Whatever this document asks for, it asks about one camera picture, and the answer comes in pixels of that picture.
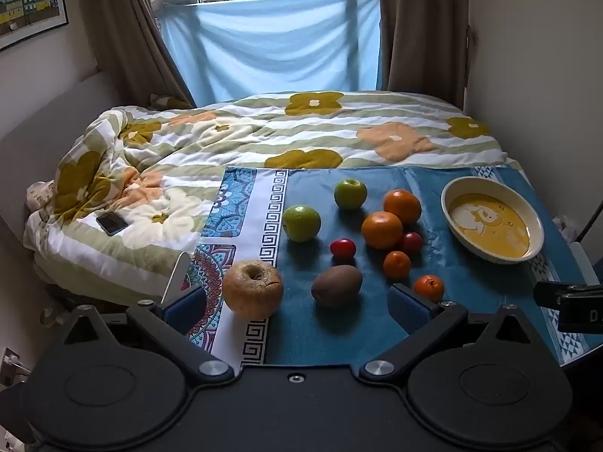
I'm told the floral striped blanket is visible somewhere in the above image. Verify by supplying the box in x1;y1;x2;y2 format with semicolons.
23;89;523;307

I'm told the green apple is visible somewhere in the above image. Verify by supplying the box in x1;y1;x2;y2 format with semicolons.
282;205;322;243
334;179;367;211

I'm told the light blue window cloth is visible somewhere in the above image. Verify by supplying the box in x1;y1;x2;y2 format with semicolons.
161;0;382;107

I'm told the brown kiwi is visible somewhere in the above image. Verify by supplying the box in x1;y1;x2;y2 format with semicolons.
311;265;363;307

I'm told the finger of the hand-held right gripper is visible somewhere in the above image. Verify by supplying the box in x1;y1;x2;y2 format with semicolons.
534;281;603;309

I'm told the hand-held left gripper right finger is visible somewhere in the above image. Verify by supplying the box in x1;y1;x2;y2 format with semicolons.
360;283;535;383

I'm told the framed wall picture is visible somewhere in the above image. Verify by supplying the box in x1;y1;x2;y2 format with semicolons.
0;0;70;52

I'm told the orange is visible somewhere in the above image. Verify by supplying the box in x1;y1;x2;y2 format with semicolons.
383;189;422;226
361;212;404;250

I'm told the small tangerine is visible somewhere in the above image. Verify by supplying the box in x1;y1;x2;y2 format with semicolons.
383;250;412;279
413;274;445;302

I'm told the black smartphone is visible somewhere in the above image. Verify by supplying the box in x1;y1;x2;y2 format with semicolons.
95;212;129;237

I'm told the black cable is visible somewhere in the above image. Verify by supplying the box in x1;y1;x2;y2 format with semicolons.
572;193;603;246

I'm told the white plastic object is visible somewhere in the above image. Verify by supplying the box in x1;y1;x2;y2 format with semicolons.
568;240;599;288

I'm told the brown curtain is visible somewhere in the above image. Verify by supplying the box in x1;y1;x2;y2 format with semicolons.
377;0;472;109
75;0;196;109

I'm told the blue patterned tablecloth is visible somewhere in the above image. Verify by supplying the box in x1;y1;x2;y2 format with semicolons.
181;166;589;368

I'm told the cream and yellow oval bowl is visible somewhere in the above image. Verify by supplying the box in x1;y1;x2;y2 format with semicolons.
441;176;545;264

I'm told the white wall socket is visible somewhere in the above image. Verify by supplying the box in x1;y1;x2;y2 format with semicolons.
2;347;29;384

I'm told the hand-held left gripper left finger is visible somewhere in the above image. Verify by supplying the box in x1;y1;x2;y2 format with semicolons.
61;285;235;383

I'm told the patterned pillow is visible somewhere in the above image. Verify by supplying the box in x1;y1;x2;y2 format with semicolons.
26;180;60;212

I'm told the wrinkled yellow apple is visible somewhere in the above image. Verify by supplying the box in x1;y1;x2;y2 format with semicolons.
223;260;284;319

